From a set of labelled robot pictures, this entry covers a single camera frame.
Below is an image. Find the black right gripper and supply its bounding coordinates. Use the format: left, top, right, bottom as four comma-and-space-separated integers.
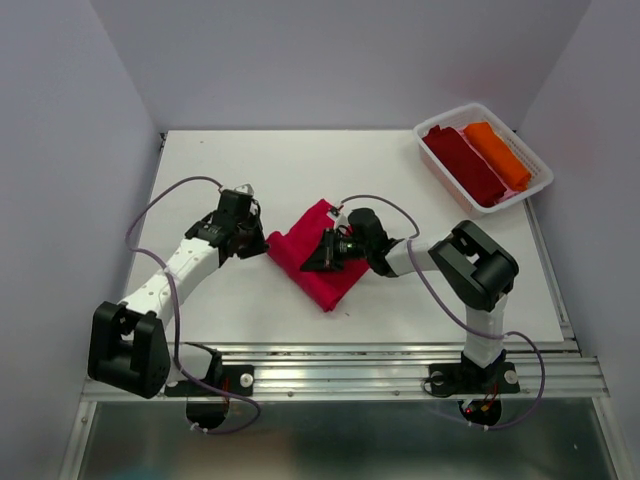
299, 227, 370, 273

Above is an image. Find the crimson red t shirt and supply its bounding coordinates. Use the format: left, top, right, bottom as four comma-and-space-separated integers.
267, 199, 369, 312

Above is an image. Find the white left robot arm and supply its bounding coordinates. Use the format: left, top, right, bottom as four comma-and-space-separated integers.
87, 184, 268, 399

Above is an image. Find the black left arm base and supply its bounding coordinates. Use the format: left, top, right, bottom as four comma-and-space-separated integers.
163, 342, 255, 397

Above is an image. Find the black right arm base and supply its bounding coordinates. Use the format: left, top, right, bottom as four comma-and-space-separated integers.
422, 350, 520, 398

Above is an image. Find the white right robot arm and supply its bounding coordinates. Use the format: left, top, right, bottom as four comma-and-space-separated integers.
300, 208, 519, 390

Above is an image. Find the dark red rolled shirt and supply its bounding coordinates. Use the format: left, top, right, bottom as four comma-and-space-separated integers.
422, 125, 506, 208

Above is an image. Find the white plastic basket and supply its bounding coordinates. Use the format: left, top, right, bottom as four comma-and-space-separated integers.
413, 103, 554, 218

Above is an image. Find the orange rolled shirt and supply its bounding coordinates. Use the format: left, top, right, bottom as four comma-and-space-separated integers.
463, 122, 532, 192

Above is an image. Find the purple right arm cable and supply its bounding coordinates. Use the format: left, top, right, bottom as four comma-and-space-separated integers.
329, 194, 546, 431

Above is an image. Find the aluminium rail frame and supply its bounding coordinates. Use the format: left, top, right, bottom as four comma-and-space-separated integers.
79, 341, 612, 401

